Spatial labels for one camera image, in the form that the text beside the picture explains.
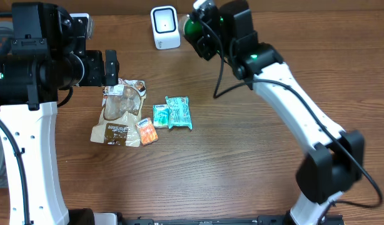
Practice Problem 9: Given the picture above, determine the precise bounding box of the green lid jar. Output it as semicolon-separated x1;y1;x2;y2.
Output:
178;14;203;41

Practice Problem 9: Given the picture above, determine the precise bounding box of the beige bread bag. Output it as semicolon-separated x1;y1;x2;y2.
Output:
90;78;146;147

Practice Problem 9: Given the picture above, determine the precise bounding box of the teal white snack packet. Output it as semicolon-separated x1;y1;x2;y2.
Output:
165;96;193;130

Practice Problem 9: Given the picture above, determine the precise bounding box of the orange white packet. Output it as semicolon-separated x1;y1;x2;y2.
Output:
136;117;158;146

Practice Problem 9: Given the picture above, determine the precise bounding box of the small teal packet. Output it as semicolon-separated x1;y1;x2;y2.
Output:
153;104;169;128

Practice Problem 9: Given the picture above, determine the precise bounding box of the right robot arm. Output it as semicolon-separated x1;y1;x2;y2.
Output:
182;1;365;224

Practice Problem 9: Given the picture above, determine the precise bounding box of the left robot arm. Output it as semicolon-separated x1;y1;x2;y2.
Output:
0;2;120;224

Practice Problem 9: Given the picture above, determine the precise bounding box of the white barcode scanner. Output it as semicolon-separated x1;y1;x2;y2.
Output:
150;6;181;50

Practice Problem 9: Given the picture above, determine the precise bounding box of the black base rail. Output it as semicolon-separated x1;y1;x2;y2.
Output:
94;212;345;225

